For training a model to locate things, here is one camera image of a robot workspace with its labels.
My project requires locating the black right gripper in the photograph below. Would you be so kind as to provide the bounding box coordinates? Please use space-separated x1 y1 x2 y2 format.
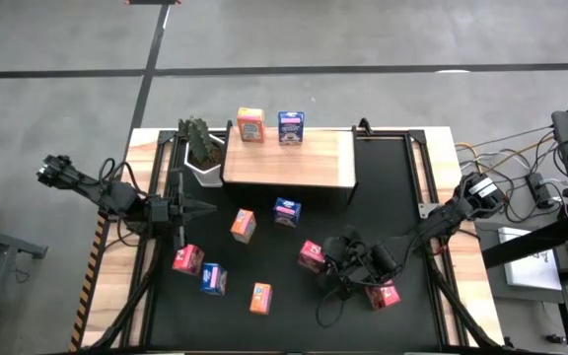
316 227 379 300

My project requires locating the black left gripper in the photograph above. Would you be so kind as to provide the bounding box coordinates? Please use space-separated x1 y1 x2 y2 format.
148 168 218 249

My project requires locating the red Froot Loops cereal box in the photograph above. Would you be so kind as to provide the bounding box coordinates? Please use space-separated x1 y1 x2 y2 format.
297 240 326 275
172 243 206 276
364 280 402 312

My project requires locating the orange Mini Wheats cereal box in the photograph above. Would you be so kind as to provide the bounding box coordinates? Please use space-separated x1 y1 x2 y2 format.
236 106 267 144
229 208 258 246
248 281 274 317

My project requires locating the blue Frosted Flakes cereal box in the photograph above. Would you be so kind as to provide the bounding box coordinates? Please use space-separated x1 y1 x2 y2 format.
200 261 229 297
277 110 307 147
272 196 303 229

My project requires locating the wooden shelf with black legs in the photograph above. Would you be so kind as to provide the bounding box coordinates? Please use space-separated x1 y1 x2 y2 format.
220 119 359 191

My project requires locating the white plant pot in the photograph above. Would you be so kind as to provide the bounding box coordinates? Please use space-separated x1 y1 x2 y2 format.
183 132 226 188

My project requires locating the black table mat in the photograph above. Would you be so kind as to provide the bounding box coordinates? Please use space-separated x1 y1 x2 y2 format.
148 140 443 349

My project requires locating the black diagonal beam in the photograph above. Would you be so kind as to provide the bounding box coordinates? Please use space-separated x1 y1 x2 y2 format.
480 214 568 270

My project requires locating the white panel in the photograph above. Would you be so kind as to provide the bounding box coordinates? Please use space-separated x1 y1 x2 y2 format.
497 225 564 292

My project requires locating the grey side table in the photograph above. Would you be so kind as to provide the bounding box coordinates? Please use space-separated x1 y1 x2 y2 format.
0 220 48 355

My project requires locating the black power brick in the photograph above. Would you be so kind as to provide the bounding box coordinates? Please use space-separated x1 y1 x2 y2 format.
524 171 555 209

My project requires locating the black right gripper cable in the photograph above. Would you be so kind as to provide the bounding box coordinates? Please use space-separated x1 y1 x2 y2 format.
315 285 347 329

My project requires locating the silver metal bracket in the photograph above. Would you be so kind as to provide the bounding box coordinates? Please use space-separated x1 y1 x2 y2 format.
417 200 437 221

